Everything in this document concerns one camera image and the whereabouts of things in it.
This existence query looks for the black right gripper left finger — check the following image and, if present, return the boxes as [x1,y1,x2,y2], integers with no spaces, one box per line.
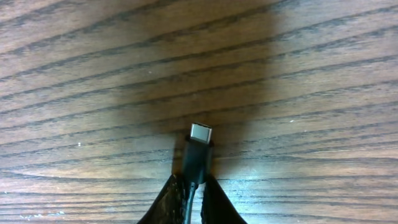
[138,174,185,224]

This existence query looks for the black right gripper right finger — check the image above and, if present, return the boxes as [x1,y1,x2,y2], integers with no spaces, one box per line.
[201,175,247,224]

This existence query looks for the black usb charging cable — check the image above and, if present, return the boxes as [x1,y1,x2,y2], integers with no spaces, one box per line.
[181,122,214,224]

